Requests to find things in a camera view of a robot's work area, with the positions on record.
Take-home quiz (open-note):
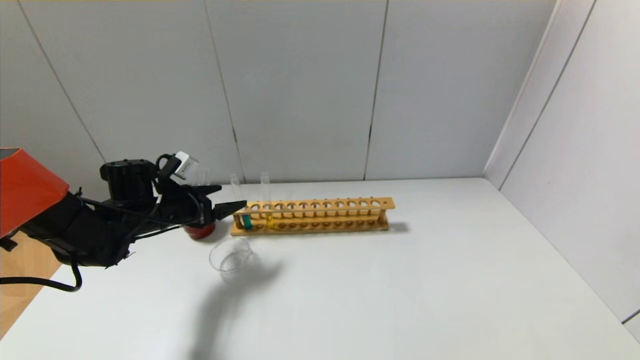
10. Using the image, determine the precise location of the blue pigment glass test tube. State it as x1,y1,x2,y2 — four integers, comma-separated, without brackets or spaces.
229,173,253,231

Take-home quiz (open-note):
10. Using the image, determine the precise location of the wooden test tube rack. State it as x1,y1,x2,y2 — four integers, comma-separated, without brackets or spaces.
225,197,396,237

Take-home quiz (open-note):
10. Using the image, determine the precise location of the clear glass beaker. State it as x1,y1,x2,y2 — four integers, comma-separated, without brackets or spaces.
209,237,256,283

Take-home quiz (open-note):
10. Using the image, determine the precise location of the red plastic cup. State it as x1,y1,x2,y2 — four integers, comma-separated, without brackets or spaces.
182,222,217,240

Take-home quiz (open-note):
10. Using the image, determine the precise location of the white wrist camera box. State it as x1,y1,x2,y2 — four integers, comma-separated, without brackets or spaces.
172,151,199,182

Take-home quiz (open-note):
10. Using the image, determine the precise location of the black hanging arm cable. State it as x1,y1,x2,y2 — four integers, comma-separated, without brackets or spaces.
0,250,83,293

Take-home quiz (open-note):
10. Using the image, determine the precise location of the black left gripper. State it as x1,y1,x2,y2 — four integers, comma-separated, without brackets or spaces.
161,184,248,229

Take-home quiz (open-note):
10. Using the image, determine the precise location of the yellow pigment glass test tube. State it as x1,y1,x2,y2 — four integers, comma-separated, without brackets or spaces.
259,172,275,230

